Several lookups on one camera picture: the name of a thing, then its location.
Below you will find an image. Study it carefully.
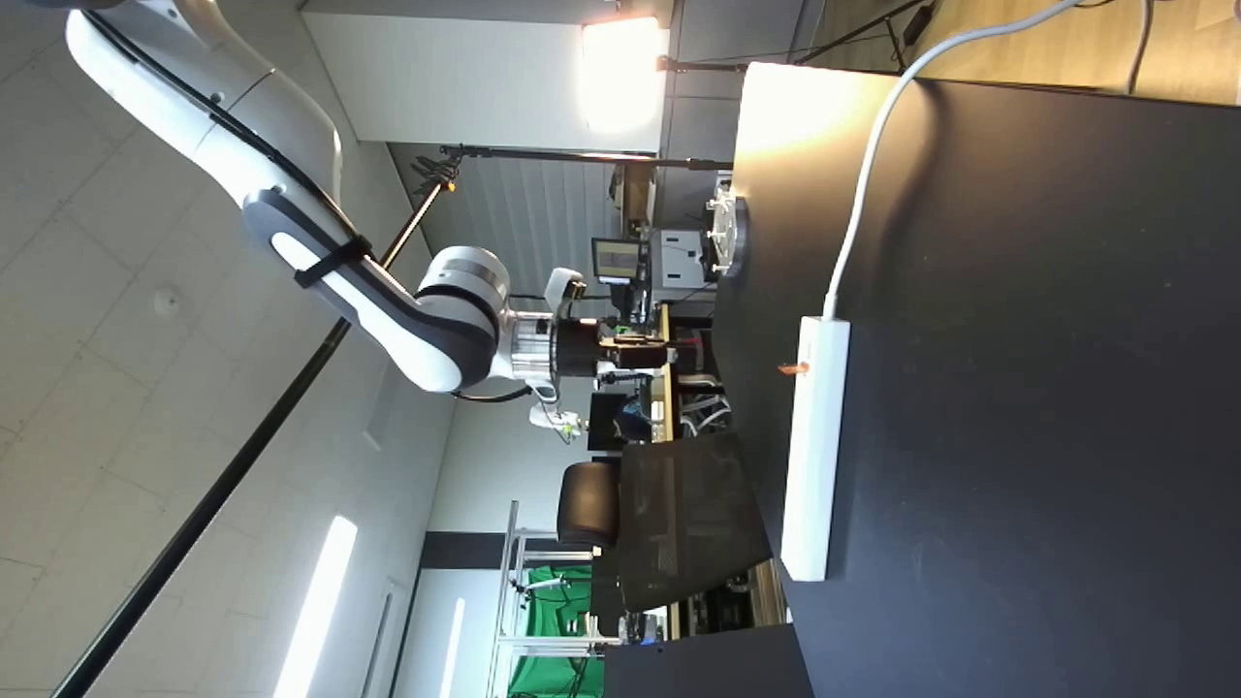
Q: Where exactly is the black office chair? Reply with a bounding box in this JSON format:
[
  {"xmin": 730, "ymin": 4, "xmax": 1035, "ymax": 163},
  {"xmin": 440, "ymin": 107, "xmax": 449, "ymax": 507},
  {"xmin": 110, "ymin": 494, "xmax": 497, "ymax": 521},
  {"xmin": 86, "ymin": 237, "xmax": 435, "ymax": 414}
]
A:
[{"xmin": 556, "ymin": 436, "xmax": 771, "ymax": 620}]

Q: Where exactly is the white power strip cord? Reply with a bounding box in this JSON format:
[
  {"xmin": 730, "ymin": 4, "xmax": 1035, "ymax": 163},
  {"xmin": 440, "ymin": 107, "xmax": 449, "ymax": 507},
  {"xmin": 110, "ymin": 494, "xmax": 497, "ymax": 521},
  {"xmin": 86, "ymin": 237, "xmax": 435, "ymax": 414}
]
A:
[{"xmin": 820, "ymin": 0, "xmax": 1081, "ymax": 326}]

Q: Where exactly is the white metal shelf rack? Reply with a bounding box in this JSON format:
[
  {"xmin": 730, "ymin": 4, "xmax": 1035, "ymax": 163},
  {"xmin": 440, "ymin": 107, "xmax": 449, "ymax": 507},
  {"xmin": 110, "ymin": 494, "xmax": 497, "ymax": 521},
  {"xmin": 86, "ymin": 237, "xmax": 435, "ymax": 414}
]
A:
[{"xmin": 484, "ymin": 505, "xmax": 609, "ymax": 698}]

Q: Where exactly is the white power strip orange switch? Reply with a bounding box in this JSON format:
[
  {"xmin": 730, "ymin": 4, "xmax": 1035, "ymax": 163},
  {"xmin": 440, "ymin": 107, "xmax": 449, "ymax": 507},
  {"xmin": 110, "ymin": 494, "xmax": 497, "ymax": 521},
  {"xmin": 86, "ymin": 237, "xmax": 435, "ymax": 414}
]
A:
[{"xmin": 780, "ymin": 317, "xmax": 849, "ymax": 581}]

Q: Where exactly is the black ceiling rail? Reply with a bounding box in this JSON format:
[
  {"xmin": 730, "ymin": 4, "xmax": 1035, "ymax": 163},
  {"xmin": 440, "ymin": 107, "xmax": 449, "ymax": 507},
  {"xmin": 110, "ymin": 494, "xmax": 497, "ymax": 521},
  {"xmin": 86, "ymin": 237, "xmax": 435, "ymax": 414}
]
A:
[{"xmin": 52, "ymin": 321, "xmax": 348, "ymax": 698}]

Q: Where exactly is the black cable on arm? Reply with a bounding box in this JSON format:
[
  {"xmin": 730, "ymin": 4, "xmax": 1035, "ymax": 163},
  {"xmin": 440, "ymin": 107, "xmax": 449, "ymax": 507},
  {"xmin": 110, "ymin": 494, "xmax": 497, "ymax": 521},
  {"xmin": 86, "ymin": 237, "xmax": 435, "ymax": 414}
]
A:
[{"xmin": 73, "ymin": 0, "xmax": 391, "ymax": 285}]

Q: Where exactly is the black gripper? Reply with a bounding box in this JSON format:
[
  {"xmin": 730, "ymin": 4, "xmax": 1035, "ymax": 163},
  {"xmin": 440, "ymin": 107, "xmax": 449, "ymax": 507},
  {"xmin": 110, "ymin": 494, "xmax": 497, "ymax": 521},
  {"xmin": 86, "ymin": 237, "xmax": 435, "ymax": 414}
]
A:
[{"xmin": 556, "ymin": 302, "xmax": 670, "ymax": 377}]

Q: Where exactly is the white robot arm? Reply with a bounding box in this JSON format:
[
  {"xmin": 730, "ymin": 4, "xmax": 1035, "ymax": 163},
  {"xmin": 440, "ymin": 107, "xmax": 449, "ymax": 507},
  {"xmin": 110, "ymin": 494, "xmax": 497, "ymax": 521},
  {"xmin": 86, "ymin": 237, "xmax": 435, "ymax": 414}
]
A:
[{"xmin": 66, "ymin": 0, "xmax": 578, "ymax": 392}]

